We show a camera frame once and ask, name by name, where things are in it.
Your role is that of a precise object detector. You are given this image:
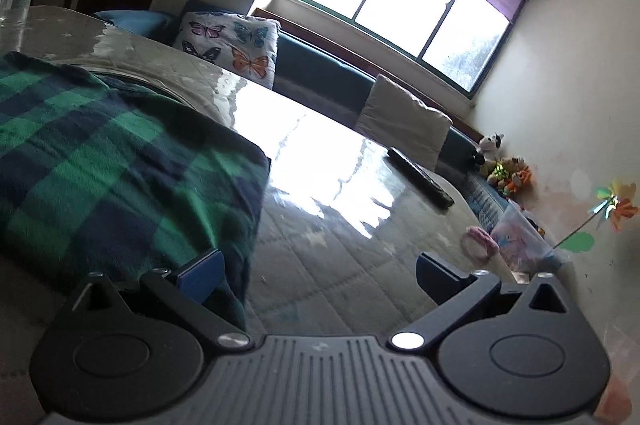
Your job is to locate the clear plastic bag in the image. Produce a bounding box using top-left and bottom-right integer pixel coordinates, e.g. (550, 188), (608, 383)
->
(490, 205), (567, 277)

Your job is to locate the green plaid shirt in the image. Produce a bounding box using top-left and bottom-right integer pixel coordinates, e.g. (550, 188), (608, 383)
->
(0, 50), (273, 331)

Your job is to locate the grey pillow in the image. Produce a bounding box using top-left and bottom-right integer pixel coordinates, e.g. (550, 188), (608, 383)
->
(355, 74), (453, 173)

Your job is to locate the orange plush fox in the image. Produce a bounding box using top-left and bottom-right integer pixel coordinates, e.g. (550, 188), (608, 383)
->
(505, 168), (534, 197)

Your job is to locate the black and white plush cow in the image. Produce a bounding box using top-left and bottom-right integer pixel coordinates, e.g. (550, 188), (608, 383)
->
(475, 132), (506, 166)

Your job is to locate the black remote control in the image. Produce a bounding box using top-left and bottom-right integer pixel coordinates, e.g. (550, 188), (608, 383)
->
(387, 148), (456, 209)

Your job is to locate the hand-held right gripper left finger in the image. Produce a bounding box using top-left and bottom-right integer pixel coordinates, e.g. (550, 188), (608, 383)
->
(70, 247), (252, 351)

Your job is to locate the teal sofa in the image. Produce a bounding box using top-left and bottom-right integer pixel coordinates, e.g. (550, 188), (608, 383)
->
(95, 0), (511, 216)

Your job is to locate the pink ring toy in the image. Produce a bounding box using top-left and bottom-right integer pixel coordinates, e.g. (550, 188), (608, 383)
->
(462, 225), (502, 262)

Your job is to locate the butterfly print pillow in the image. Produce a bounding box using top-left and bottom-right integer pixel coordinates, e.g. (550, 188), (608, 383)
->
(172, 10), (282, 91)

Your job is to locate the colourful pinwheel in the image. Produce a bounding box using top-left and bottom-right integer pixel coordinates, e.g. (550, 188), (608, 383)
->
(552, 178), (640, 252)

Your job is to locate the green framed window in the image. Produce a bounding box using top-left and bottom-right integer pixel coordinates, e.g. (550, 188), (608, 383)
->
(277, 0), (531, 98)

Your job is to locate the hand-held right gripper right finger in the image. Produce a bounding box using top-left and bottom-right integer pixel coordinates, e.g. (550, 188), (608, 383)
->
(391, 252), (571, 352)

